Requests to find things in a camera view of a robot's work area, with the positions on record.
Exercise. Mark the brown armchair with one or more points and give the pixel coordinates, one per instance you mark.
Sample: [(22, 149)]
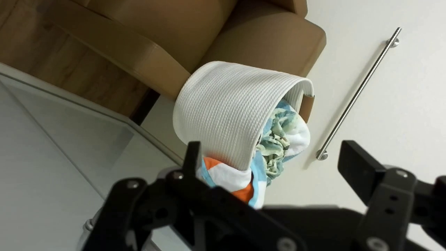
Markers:
[(126, 54)]

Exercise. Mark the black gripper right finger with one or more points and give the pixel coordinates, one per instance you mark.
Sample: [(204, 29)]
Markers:
[(395, 199)]

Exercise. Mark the white woven laundry basket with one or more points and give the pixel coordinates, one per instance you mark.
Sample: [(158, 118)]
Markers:
[(227, 107)]

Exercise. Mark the colourful towel in basket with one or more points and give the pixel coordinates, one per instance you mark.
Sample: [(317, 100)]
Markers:
[(284, 137)]

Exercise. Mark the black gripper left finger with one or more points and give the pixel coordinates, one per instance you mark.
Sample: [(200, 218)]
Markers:
[(204, 218)]

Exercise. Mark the chrome towel bar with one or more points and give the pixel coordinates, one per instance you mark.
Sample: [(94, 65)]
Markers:
[(393, 43)]

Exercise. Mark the glass shower door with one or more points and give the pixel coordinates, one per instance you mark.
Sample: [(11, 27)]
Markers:
[(59, 158)]

